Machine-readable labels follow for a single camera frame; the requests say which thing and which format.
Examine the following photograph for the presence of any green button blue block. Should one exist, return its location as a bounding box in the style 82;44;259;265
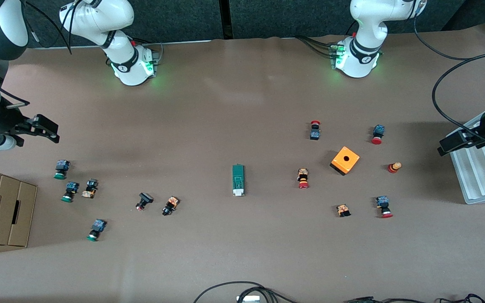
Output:
61;181;80;203
53;159;71;180
86;219;107;242

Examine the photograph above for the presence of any grey ribbed tray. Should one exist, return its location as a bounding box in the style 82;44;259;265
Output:
449;114;485;205

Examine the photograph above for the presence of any black square push button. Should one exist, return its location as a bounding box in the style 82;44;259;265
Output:
136;192;154;211

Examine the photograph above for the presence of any brown table cover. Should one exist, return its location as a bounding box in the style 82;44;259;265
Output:
0;23;485;303

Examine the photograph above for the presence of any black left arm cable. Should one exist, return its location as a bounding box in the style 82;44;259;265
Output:
413;0;485;148

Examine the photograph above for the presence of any orange button enclosure box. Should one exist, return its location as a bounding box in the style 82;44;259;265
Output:
330;146;360;176

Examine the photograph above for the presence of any curled black cable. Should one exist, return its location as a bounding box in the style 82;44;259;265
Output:
436;293;485;303

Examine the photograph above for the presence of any black cable with plug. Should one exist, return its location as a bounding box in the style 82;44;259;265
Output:
344;296;437;303

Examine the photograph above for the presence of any thick black cable bundle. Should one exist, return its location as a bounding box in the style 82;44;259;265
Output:
242;287;300;303

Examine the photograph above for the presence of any thin black looped cable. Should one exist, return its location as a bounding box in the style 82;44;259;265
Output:
193;281;268;303

